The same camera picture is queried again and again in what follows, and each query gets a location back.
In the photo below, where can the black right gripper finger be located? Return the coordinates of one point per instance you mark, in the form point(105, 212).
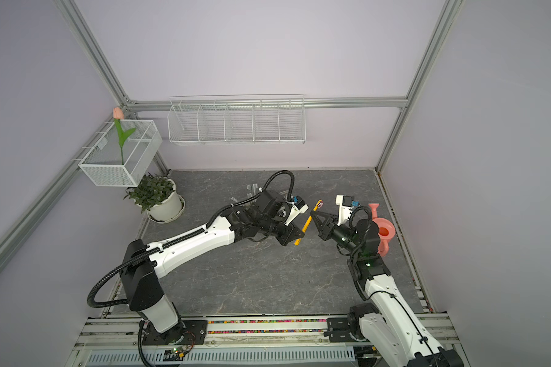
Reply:
point(325, 229)
point(323, 218)

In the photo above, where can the potted green plant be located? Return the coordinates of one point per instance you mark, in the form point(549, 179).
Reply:
point(157, 197)

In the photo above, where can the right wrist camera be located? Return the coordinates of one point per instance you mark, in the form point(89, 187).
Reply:
point(346, 204)

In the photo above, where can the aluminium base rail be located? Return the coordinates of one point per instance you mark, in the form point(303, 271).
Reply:
point(251, 340)

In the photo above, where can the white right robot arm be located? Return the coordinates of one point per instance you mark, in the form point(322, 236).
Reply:
point(385, 303)

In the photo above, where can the pink watering can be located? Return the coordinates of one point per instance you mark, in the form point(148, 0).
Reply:
point(386, 230)

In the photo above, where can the beige toothbrush holder tray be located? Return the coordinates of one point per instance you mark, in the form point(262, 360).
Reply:
point(269, 202)

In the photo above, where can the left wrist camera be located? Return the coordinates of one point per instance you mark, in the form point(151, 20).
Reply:
point(297, 206)

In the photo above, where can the yellow toothbrush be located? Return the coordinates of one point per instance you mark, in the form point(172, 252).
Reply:
point(318, 205)

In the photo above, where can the artificial pink tulip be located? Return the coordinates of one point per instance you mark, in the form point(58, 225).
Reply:
point(123, 135)

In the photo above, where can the long white wire shelf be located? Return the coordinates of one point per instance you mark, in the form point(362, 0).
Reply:
point(237, 119)

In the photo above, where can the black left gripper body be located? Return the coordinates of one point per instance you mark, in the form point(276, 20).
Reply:
point(275, 226)

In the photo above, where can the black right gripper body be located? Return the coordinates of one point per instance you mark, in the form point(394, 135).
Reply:
point(344, 238)

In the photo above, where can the white wire basket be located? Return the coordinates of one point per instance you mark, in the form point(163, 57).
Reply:
point(102, 162)

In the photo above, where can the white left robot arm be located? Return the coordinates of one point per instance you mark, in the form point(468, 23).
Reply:
point(145, 264)

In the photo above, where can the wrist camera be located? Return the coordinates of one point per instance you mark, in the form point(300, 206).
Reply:
point(346, 204)
point(297, 206)

